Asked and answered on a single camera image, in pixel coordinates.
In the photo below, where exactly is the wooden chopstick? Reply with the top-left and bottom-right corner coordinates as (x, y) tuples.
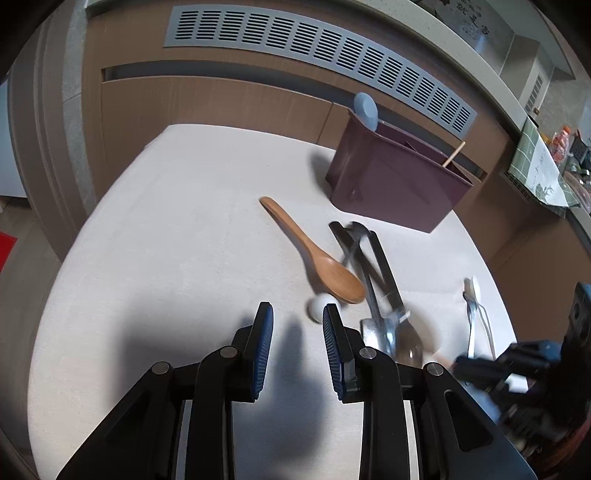
(442, 141), (466, 168)

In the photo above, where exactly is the wooden spoon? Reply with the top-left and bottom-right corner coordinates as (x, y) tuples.
(259, 196), (366, 304)

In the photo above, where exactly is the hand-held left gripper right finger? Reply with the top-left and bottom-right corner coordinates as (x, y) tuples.
(322, 305), (539, 480)

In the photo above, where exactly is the red mat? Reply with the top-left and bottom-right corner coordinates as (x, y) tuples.
(0, 233), (17, 274)

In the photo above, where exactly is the white ball-ended stick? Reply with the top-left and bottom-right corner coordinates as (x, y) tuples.
(307, 295), (340, 323)

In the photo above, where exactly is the grey vent grille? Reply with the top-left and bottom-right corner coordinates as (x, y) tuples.
(164, 6), (477, 139)

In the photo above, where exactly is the green checked cloth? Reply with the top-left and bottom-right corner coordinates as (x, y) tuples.
(503, 117), (571, 208)

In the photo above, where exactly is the maroon utensil holder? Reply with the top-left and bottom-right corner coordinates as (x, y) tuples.
(325, 108), (474, 233)

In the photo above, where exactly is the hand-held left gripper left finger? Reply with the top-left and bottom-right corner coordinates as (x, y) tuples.
(56, 302), (274, 480)

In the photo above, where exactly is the white spoon at edge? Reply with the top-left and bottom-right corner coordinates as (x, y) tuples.
(465, 295), (497, 361)

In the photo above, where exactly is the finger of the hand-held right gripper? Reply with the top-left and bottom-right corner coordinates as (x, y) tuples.
(505, 342), (561, 370)
(455, 354), (532, 391)

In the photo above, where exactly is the wall drawing board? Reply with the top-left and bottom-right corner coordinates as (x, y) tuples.
(431, 0), (492, 40)

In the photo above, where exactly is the blue spoon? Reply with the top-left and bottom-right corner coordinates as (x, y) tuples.
(353, 92), (379, 131)

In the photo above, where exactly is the person's right forearm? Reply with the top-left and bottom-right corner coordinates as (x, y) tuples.
(531, 422), (591, 477)

